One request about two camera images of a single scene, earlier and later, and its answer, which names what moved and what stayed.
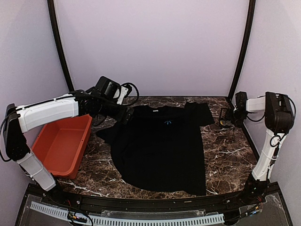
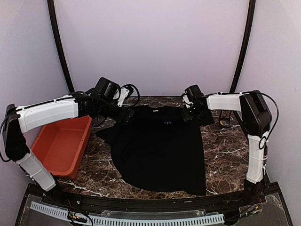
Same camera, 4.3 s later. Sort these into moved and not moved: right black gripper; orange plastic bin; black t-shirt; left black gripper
Moved: right black gripper
Not moved: black t-shirt; left black gripper; orange plastic bin
